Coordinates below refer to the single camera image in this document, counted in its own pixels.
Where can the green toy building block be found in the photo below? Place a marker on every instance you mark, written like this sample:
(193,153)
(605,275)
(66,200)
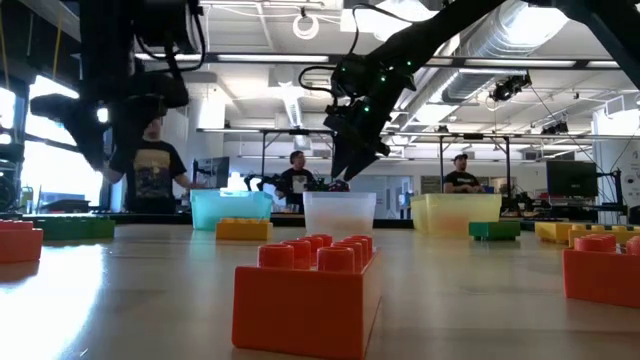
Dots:
(75,229)
(494,231)

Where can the black background robot arm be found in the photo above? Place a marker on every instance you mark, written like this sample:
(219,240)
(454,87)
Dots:
(262,182)

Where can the long ceiling light strip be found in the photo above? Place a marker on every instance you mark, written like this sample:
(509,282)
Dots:
(272,58)

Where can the black and red device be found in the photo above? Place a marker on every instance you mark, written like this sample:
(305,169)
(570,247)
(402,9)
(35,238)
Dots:
(339,186)

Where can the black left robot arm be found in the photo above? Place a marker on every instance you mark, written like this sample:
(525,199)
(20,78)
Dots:
(107,40)

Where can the person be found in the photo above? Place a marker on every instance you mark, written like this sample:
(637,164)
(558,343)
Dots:
(296,182)
(150,175)
(461,180)

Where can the clear white plastic bin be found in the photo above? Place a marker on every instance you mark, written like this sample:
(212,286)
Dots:
(340,205)

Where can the yellow translucent plastic bin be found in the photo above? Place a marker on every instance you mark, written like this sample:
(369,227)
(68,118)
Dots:
(480,210)

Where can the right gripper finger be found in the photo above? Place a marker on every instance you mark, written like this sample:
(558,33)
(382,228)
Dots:
(362,162)
(341,155)

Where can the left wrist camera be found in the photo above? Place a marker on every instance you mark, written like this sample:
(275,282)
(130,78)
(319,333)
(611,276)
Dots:
(170,25)

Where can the blue storage bin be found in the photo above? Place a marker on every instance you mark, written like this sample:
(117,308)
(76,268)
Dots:
(489,190)

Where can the black computer monitor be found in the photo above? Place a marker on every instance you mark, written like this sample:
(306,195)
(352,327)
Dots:
(212,172)
(571,178)

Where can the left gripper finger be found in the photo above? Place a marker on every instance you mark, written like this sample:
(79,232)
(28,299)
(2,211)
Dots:
(75,117)
(137,115)

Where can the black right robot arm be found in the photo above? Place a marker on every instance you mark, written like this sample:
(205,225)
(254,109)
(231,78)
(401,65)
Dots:
(440,27)

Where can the black ceiling camera rig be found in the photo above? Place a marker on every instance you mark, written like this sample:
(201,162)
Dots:
(510,87)

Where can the black aluminium table frame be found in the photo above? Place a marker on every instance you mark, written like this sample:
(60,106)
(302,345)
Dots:
(150,218)

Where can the black metal gantry frame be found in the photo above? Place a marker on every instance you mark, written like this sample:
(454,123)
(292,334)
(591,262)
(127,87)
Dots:
(263,160)
(441,165)

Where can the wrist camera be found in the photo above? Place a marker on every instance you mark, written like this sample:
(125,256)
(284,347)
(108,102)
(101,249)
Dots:
(350,75)
(170,25)

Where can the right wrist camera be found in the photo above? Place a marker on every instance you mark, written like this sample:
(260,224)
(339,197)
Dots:
(350,75)

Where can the silver ribbed ceiling duct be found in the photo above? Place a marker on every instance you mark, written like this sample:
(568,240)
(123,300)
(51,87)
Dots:
(500,45)

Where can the teal translucent plastic bin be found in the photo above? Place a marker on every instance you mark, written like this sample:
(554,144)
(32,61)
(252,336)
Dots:
(230,205)

